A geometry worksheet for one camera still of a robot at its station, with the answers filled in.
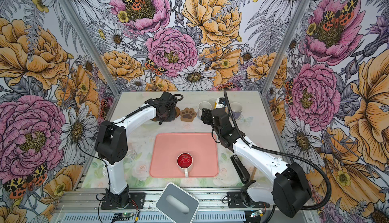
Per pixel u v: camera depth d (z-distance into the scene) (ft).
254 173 2.73
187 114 3.56
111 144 1.67
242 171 2.61
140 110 2.03
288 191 1.32
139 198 2.46
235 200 2.43
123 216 2.32
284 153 1.45
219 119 1.96
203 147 3.00
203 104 3.37
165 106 2.36
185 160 2.80
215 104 2.37
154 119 2.22
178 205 2.38
